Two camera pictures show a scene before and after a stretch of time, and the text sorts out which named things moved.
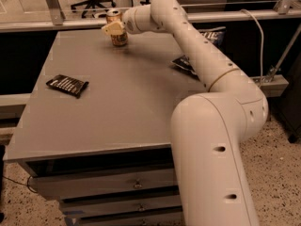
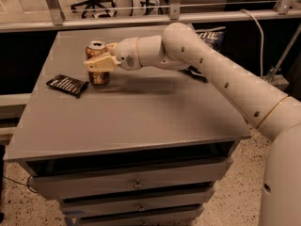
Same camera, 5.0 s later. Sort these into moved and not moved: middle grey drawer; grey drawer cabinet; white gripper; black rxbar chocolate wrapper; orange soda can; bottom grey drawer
Moved: white gripper; orange soda can
Not moved: middle grey drawer; grey drawer cabinet; bottom grey drawer; black rxbar chocolate wrapper
